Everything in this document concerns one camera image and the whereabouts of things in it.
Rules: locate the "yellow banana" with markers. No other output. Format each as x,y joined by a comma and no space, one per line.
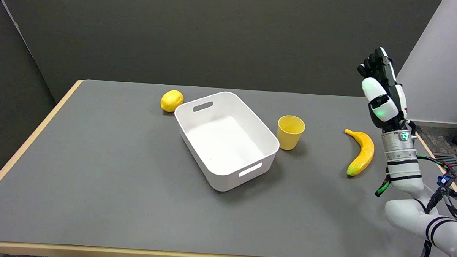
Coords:
363,153

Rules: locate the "white plastic storage bin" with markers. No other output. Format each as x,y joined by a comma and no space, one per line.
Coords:
226,140

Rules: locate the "yellow plastic cup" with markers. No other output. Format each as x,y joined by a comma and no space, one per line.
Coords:
289,133

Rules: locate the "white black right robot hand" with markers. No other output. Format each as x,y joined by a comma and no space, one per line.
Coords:
384,96

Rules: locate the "black floor vent grille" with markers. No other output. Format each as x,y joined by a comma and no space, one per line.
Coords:
449,160

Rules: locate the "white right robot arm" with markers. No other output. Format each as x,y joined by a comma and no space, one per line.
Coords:
405,176

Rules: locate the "yellow lemon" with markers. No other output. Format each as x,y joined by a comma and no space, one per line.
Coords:
171,100

